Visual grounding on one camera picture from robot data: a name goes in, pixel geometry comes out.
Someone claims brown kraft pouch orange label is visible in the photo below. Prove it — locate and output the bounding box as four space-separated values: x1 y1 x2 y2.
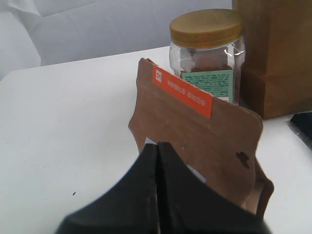
128 58 274 217

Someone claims clear jar gold lid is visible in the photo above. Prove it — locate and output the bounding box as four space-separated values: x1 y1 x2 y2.
169 9 245 104

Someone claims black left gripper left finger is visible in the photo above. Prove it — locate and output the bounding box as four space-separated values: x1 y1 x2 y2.
56 144 159 234

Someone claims brown paper shopping bag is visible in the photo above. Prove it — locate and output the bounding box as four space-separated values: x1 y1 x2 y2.
232 0 312 119

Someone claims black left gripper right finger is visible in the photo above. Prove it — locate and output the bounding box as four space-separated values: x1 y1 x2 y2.
157 141 312 234

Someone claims dark blue noodle packet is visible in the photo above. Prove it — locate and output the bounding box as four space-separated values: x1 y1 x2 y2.
288 112 312 149

